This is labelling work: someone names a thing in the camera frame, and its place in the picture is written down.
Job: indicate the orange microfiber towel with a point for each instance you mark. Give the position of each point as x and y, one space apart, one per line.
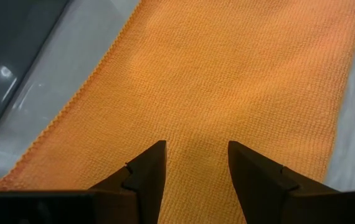
211 77

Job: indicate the dark grey plastic bin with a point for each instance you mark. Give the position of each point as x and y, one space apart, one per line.
9 46

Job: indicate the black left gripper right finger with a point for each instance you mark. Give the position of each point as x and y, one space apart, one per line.
252 180

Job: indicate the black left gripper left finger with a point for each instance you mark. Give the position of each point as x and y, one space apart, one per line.
149 174

